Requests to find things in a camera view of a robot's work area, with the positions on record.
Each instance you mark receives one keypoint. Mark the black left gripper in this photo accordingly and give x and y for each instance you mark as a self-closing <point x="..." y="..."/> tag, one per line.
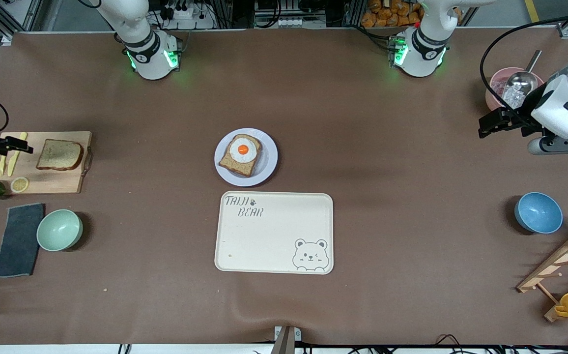
<point x="520" y="119"/>

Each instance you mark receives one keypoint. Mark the brown toast bread slice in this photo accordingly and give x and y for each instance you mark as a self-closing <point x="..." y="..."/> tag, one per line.
<point x="60" y="155"/>
<point x="237" y="167"/>

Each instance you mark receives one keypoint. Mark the fried egg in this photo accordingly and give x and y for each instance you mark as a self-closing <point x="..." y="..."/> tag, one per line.
<point x="242" y="150"/>

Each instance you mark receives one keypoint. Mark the white round plate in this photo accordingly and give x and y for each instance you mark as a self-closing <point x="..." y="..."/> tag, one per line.
<point x="267" y="167"/>

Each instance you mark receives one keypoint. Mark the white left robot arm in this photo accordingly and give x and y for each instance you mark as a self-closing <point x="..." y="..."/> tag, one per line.
<point x="419" y="59"/>

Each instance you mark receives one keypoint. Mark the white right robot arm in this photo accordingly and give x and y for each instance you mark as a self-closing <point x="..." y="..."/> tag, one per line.
<point x="149" y="64"/>

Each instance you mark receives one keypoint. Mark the yellow plastic knife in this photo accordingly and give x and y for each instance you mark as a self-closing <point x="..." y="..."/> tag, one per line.
<point x="13" y="164"/>

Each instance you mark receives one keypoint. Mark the pink bowl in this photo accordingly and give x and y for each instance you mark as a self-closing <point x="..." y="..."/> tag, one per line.
<point x="496" y="101"/>

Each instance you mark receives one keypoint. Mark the yellow plastic fork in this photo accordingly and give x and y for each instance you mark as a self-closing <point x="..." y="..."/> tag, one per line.
<point x="0" y="167"/>

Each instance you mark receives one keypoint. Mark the clear crinkled ice pile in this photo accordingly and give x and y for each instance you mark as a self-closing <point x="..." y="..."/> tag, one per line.
<point x="515" y="97"/>

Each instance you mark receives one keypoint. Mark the cut lemon half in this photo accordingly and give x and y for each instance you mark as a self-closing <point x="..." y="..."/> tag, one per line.
<point x="19" y="185"/>

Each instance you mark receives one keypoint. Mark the wooden cutting board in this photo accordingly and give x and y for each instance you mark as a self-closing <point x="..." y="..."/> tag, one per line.
<point x="53" y="182"/>

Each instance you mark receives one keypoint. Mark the metal scoop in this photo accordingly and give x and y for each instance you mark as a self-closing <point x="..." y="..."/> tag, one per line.
<point x="521" y="81"/>

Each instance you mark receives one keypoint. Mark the mint green bowl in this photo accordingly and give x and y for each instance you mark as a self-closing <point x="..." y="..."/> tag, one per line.
<point x="59" y="230"/>

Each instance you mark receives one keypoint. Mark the dark grey cloth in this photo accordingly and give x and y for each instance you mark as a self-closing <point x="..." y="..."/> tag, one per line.
<point x="18" y="241"/>

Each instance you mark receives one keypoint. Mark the blue bowl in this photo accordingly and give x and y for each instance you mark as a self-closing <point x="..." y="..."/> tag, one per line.
<point x="538" y="212"/>

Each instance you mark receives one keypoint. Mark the brown table mat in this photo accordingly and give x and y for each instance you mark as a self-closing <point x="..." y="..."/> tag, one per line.
<point x="362" y="147"/>

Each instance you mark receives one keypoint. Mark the orange snack pile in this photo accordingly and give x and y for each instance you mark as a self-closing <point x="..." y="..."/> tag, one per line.
<point x="387" y="14"/>

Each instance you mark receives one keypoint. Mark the wooden peg rack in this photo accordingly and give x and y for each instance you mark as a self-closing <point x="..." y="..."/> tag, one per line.
<point x="559" y="265"/>

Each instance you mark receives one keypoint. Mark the white power strip with plugs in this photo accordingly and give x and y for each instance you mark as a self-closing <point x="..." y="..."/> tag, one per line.
<point x="185" y="19"/>

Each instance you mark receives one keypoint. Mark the long white power strip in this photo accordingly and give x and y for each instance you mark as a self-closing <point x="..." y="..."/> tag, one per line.
<point x="289" y="22"/>

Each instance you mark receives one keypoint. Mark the cream bear print tray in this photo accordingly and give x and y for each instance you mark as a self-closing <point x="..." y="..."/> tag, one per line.
<point x="269" y="236"/>

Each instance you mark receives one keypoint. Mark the aluminium frame strut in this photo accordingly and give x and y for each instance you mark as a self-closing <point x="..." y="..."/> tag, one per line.
<point x="36" y="12"/>

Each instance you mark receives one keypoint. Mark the metal table bracket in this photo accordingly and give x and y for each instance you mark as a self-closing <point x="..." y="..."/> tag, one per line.
<point x="286" y="341"/>

